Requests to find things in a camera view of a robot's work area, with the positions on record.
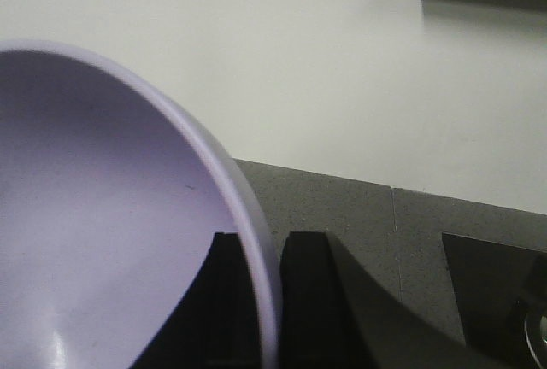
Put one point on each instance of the purple plastic bowl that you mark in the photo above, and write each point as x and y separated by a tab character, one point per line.
111	194

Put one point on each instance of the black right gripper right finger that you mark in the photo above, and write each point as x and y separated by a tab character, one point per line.
335	315

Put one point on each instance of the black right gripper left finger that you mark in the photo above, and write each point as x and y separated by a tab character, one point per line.
215	325

